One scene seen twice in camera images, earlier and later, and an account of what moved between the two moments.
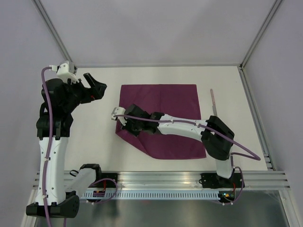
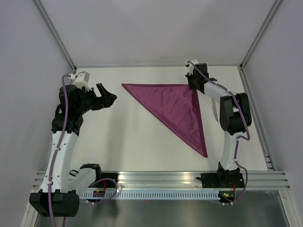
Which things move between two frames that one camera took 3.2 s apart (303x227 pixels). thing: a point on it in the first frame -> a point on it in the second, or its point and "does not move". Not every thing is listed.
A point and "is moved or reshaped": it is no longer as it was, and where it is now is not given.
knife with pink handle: (213, 103) does not move
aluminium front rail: (279, 179) does not move
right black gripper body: (134, 128) -> (191, 79)
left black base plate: (110, 183) does not move
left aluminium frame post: (55, 35) does not move
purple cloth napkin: (180, 100) is moved or reshaped
